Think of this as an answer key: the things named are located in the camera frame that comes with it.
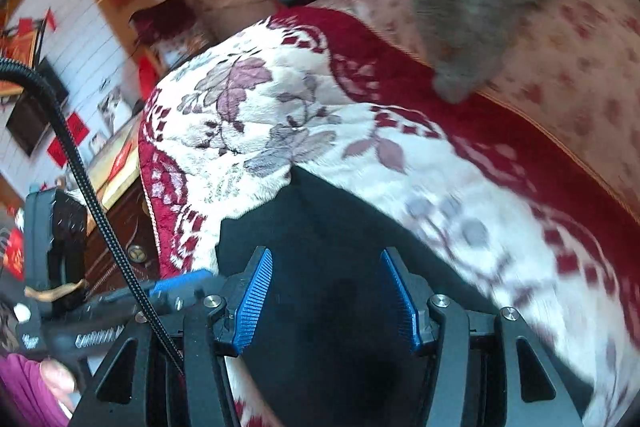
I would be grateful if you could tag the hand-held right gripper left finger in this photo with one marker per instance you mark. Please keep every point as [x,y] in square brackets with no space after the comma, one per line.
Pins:
[252,302]

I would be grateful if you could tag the grey fleece blanket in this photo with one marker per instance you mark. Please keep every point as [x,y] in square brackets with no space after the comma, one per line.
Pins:
[475,7]

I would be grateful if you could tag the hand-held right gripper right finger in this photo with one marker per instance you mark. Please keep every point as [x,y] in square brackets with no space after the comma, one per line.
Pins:
[404,302]

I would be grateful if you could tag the person's left forearm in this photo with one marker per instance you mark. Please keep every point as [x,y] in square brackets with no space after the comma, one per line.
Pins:
[20,389]

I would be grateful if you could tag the black pants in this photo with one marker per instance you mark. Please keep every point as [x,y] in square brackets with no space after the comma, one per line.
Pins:
[325,232]

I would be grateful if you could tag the red wall decoration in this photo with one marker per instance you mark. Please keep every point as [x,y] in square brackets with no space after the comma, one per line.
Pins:
[25,39]

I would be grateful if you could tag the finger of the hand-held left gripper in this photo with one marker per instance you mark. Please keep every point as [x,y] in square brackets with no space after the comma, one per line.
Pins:
[182,281]

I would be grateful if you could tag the black wall television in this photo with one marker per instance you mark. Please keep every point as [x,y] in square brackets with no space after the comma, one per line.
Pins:
[35,112]

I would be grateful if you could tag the white red floral fleece blanket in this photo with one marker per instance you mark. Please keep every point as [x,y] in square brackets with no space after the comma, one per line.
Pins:
[300,72]

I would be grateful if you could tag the dark wooden cabinet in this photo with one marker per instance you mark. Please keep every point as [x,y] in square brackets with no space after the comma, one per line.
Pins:
[125,237]

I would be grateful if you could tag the pink floral bed sheet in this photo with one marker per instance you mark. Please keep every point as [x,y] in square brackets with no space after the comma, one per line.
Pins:
[575,57]

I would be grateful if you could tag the person's left hand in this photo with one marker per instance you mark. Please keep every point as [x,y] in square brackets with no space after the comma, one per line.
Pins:
[60,382]

